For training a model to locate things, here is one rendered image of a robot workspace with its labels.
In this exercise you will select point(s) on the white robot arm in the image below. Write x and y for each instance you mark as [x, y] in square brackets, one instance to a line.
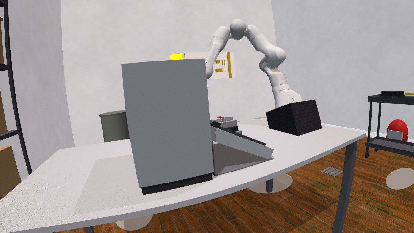
[274, 56]

